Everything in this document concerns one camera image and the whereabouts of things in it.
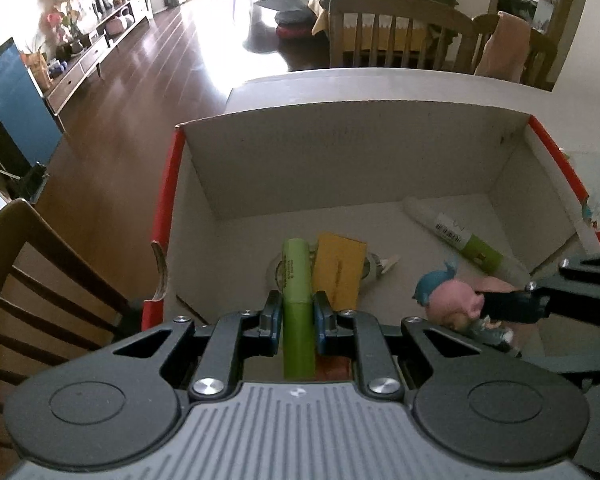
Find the pink bag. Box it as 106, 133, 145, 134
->
104, 14, 134, 34

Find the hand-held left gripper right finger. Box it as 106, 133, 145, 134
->
312, 290, 524, 404

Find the low white TV cabinet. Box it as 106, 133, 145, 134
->
44, 0, 154, 116

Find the white tube with green cap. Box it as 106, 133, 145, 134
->
402, 197, 532, 281

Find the yellow box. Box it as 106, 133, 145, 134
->
312, 232, 369, 312

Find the dark floor cushion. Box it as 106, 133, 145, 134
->
252, 0, 314, 41

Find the pink towel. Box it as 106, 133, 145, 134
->
474, 10, 531, 84

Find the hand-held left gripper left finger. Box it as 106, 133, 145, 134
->
111, 290, 284, 404

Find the pink flower bouquet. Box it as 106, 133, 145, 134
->
42, 7, 81, 61

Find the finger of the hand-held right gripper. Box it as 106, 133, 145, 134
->
479, 254, 600, 324
521, 319, 600, 387

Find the red cardboard box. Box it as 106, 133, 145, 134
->
140, 72, 600, 363

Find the wooden dining chair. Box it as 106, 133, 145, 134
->
472, 12, 559, 92
0, 198, 146, 452
328, 0, 481, 74

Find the pink figure with blue bird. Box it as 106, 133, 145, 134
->
413, 259, 522, 357

